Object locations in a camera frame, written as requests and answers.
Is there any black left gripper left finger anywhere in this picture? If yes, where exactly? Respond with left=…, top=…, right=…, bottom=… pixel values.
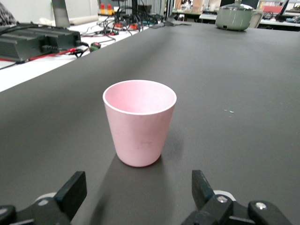
left=0, top=171, right=88, bottom=225

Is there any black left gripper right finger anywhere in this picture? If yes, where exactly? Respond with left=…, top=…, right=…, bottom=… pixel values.
left=181, top=170, right=293, bottom=225

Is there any pink plastic cup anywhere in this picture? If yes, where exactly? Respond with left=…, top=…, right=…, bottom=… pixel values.
left=102, top=79, right=177, bottom=168

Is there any dark grey table mat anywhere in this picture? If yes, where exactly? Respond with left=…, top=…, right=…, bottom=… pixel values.
left=0, top=22, right=300, bottom=225

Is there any black power supply box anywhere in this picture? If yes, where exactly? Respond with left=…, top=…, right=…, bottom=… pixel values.
left=0, top=23, right=82, bottom=63

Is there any white tube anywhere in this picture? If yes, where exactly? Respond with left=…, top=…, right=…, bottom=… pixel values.
left=69, top=15, right=99, bottom=26

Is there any sage green electric pot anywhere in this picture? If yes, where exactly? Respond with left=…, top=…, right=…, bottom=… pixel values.
left=215, top=6, right=263, bottom=32

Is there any yellow emergency stop box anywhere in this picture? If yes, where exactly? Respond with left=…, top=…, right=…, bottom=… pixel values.
left=97, top=2, right=115, bottom=16

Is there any cardboard box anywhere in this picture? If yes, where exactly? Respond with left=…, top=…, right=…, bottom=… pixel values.
left=192, top=0, right=221, bottom=14

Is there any glass lid with pale knob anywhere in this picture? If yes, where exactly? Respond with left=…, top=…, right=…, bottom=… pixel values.
left=219, top=0, right=255, bottom=11

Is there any patterned fabric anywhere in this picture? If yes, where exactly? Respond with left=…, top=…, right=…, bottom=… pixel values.
left=0, top=2, right=17, bottom=26

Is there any red box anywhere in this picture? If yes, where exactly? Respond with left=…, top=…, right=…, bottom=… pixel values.
left=261, top=5, right=283, bottom=14

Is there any red wire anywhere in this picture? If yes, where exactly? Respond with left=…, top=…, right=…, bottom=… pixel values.
left=0, top=47, right=78, bottom=63

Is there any grey upright post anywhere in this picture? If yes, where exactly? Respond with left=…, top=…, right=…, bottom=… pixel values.
left=51, top=0, right=71, bottom=28

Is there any black cable tangle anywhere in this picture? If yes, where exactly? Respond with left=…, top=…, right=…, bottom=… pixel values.
left=81, top=5, right=169, bottom=45

